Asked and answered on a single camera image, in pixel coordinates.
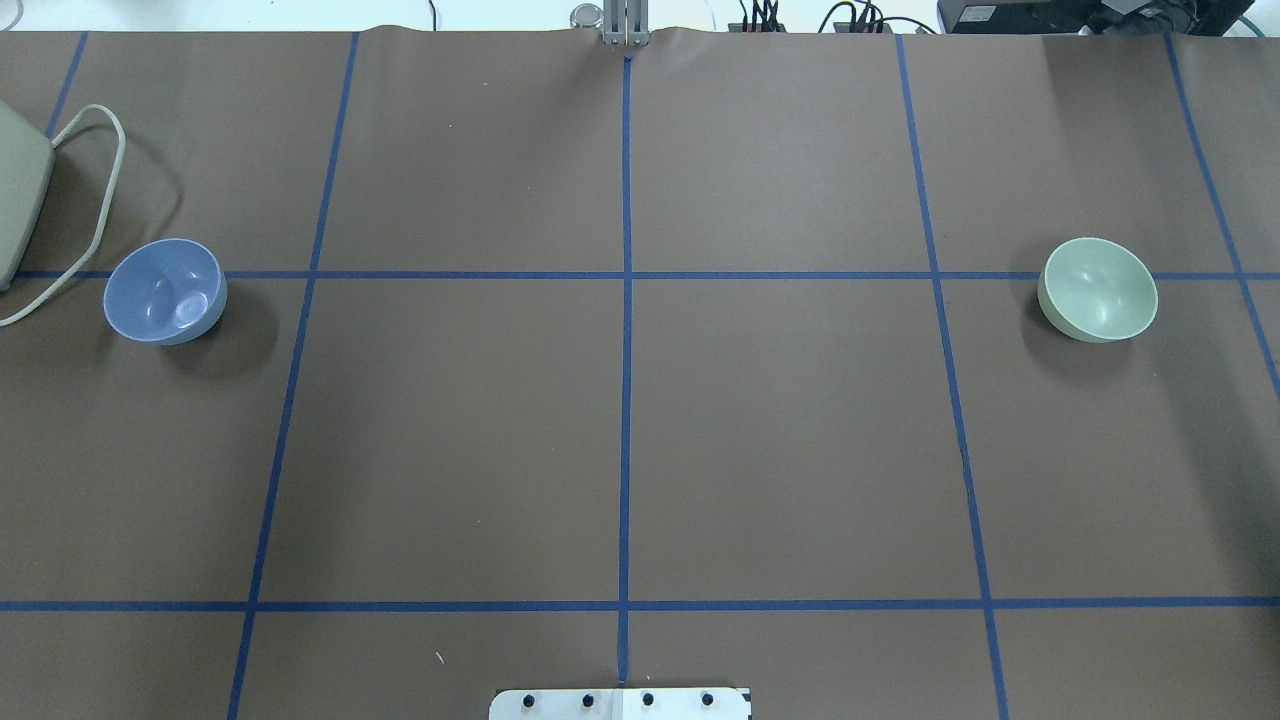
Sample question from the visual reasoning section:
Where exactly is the green bowl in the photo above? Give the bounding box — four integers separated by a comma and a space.
1036, 237, 1158, 345

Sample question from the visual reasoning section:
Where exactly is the blue bowl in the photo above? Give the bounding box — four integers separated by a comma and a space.
102, 238, 229, 346

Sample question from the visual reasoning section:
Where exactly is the brown paper table mat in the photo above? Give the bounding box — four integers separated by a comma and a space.
3, 27, 1277, 719

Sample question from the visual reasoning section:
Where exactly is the white mounting plate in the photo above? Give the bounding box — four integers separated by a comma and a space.
488, 687, 753, 719

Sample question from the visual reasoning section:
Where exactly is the black monitor base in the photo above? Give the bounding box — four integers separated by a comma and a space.
936, 1, 1254, 37

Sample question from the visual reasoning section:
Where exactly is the cream toaster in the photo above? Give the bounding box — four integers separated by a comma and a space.
1, 102, 54, 292

